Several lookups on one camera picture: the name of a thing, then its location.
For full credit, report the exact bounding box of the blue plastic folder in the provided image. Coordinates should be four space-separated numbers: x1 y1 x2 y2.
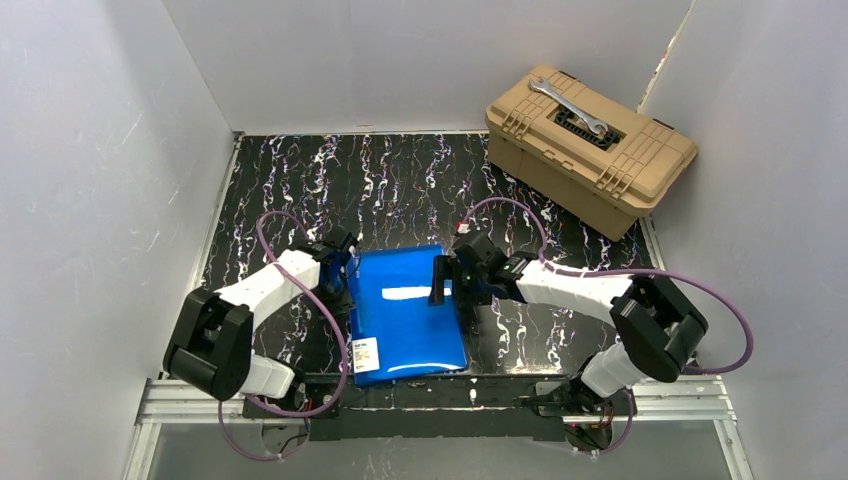
349 244 469 386

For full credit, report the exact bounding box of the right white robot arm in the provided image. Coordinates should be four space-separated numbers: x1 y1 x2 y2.
428 232 708 416

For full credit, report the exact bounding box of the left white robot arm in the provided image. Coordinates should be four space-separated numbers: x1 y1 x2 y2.
163 230 358 401

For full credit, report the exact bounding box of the tan plastic toolbox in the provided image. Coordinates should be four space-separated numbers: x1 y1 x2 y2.
485 64 697 241

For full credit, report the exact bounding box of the silver open-end wrench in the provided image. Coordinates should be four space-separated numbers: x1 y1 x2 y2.
528 77 609 138

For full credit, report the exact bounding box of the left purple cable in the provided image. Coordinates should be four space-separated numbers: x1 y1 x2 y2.
217 210 351 463

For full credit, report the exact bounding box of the purple cable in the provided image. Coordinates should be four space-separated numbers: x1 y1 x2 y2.
217 210 351 463
457 196 756 456

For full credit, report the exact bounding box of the aluminium frame rail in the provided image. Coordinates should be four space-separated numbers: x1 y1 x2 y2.
124 375 753 479

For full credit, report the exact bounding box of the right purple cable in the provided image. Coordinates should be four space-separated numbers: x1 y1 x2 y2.
457 196 756 456

